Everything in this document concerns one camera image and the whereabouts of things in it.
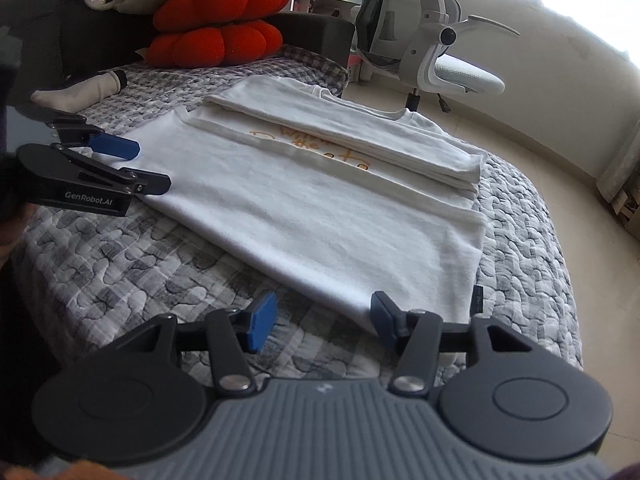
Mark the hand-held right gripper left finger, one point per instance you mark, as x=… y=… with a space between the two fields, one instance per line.
x=262 y=320

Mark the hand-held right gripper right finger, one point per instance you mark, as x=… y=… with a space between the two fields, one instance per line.
x=382 y=322

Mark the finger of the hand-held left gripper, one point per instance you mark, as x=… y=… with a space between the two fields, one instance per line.
x=117 y=147
x=145 y=185

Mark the white t-shirt with orange print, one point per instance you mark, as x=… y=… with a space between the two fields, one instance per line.
x=300 y=220

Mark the cream rolled cloth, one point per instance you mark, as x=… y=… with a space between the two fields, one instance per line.
x=75 y=92

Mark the grey quilted blanket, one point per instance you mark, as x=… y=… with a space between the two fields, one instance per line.
x=150 y=270

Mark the dark grey sofa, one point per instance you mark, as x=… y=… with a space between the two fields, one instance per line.
x=60 y=35

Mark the orange lobed cushion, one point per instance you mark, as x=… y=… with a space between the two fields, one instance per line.
x=215 y=45
x=220 y=2

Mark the grey checked blanket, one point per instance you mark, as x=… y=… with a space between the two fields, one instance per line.
x=310 y=67

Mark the wooden shelf unit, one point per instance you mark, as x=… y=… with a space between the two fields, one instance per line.
x=629 y=210

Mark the white office chair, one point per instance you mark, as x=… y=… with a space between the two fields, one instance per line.
x=440 y=50

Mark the grey curtain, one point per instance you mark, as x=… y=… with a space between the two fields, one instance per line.
x=620 y=165

